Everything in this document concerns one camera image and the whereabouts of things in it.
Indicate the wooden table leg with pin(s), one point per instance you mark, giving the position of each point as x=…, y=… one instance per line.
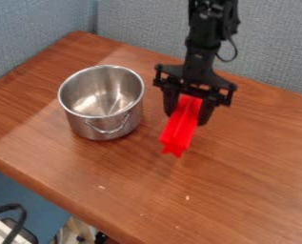
x=77, y=232

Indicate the red cross-shaped block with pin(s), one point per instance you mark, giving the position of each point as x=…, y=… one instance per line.
x=181, y=126

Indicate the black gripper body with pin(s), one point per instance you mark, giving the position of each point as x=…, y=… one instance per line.
x=195, y=77

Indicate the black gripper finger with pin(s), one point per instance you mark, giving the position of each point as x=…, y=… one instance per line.
x=171, y=101
x=207, y=112

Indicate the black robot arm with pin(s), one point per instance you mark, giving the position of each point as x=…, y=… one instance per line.
x=213, y=23

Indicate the metal pot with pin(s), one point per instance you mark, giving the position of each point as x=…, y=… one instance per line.
x=103, y=99

